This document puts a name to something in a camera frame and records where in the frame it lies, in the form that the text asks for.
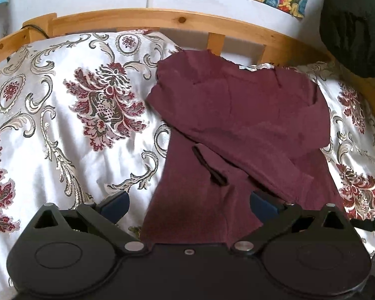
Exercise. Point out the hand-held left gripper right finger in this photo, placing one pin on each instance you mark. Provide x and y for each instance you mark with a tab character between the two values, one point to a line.
263	207

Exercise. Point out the black cloth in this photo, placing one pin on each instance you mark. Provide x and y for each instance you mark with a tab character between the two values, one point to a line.
353	22

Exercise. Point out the white floral bedspread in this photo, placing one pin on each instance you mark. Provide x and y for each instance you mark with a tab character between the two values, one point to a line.
50	162

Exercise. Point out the maroon long-sleeve shirt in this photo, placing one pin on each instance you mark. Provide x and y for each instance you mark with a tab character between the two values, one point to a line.
243	115

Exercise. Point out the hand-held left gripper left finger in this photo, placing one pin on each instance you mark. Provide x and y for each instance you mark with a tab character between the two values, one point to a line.
115	205

